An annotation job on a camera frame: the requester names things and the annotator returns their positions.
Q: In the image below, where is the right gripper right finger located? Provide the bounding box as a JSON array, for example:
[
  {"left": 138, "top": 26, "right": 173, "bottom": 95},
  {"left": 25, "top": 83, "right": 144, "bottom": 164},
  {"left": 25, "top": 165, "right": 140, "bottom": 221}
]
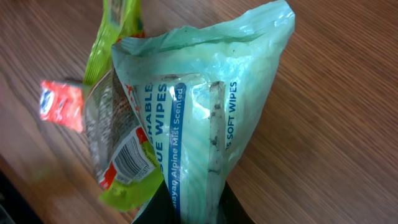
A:
[{"left": 217, "top": 182, "right": 254, "bottom": 224}]

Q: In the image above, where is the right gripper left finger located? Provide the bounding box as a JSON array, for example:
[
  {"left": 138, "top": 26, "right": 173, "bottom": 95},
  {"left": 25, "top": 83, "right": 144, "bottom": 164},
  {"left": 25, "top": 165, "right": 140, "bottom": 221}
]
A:
[{"left": 132, "top": 181, "right": 175, "bottom": 224}]

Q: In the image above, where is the green snack bag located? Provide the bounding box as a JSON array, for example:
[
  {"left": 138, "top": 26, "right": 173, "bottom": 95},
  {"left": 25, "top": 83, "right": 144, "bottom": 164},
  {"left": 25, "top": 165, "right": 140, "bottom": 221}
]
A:
[{"left": 82, "top": 0, "right": 163, "bottom": 212}]

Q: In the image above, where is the teal wipes pack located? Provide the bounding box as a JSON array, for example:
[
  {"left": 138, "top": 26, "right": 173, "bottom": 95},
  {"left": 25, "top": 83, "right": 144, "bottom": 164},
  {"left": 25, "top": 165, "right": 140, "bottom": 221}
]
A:
[{"left": 112, "top": 1, "right": 295, "bottom": 223}]

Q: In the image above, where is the red small tissue pack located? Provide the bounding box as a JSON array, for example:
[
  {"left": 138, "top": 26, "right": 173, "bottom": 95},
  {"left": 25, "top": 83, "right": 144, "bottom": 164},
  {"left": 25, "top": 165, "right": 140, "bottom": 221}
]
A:
[{"left": 39, "top": 80, "right": 83, "bottom": 133}]

